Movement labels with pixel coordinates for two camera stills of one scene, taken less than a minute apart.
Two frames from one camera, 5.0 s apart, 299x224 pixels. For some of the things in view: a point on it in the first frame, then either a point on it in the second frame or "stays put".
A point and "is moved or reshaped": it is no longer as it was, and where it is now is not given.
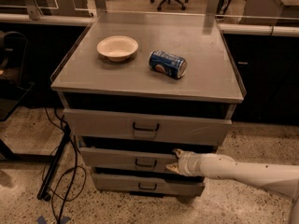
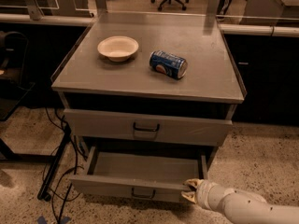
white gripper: (190, 163) -> (202, 192)
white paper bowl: (118, 49) stays put
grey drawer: (126, 160) is moved or reshaped
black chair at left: (13, 51) stays put
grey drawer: (145, 127) stays put
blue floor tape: (41, 220) stays put
